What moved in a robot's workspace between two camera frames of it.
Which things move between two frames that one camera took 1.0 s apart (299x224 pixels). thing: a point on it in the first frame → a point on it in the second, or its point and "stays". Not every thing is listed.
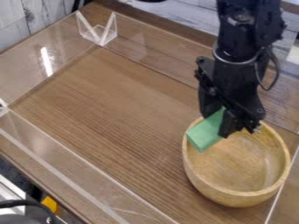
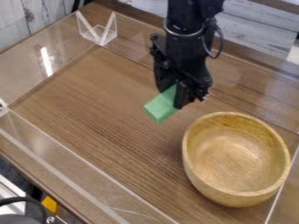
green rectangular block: [204, 135] → [160, 106]
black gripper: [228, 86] → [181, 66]
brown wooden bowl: [241, 169] stays
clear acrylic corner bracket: [98, 34] stays
